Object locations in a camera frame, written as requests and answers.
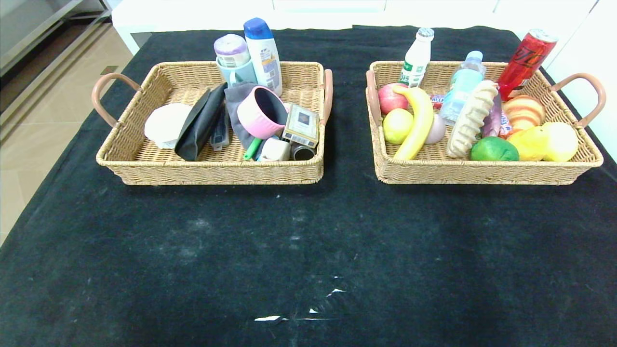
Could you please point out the mint green mug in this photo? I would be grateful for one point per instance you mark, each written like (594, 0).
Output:
(241, 73)

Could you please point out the small yellow lemon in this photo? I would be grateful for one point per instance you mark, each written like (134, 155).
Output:
(395, 127)

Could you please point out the yellow mango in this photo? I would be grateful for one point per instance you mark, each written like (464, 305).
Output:
(528, 145)

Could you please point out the dark cup in basket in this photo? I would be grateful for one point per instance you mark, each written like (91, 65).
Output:
(303, 154)

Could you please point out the pale pink round fruit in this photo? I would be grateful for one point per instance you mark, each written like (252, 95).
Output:
(437, 130)

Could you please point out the green lime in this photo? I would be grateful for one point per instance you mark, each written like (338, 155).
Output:
(491, 150)

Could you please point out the white shampoo bottle blue cap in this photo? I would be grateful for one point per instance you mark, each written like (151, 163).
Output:
(263, 53)

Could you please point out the wicker basket with household items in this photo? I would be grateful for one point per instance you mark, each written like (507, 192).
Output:
(270, 172)

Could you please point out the grey cloth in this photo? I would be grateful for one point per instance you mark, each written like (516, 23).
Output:
(233, 104)

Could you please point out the white round container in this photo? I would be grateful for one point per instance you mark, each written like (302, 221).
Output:
(165, 124)

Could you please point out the croissant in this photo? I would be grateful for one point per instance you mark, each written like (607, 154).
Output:
(524, 113)

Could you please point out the large yellow lemon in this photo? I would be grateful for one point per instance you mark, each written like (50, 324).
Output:
(563, 141)

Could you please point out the pink saucepan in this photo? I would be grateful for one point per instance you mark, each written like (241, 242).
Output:
(259, 116)

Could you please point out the white yogurt drink bottle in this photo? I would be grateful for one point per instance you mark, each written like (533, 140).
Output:
(417, 54)

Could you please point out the white cabinet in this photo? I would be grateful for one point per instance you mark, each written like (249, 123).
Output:
(593, 58)

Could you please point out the orange snack packet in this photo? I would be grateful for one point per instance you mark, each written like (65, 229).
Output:
(506, 127)

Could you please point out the small cream cup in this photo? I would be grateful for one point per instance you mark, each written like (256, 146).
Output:
(276, 150)

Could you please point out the purple eggplant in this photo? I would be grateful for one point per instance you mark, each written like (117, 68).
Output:
(494, 120)

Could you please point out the red drink can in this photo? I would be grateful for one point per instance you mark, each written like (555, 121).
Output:
(525, 62)

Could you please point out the clear water bottle blue cap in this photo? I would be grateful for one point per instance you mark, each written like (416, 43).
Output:
(460, 86)

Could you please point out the ridged bread loaf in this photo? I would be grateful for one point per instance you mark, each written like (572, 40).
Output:
(470, 120)

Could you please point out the purple lid jar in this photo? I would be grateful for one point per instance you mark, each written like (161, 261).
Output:
(231, 48)

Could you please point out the clear plastic case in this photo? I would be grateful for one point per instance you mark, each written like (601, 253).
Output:
(220, 138)

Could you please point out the red chewy candy bar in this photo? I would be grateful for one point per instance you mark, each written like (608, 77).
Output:
(437, 101)

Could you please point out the playing card box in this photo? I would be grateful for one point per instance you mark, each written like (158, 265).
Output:
(302, 124)

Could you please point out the black glasses case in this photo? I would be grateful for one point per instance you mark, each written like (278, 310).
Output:
(198, 126)

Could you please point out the wicker basket with food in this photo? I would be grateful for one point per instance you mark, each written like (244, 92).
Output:
(434, 171)

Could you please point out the yellow banana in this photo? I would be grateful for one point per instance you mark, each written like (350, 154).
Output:
(419, 121)

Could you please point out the red apple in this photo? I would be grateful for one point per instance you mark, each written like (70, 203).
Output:
(388, 100)

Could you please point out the grey metal shelf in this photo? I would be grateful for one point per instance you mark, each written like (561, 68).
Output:
(29, 29)

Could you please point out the black table cloth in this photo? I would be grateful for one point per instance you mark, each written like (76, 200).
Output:
(289, 241)

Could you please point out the white low bench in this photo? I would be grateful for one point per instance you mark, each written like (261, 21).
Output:
(140, 21)

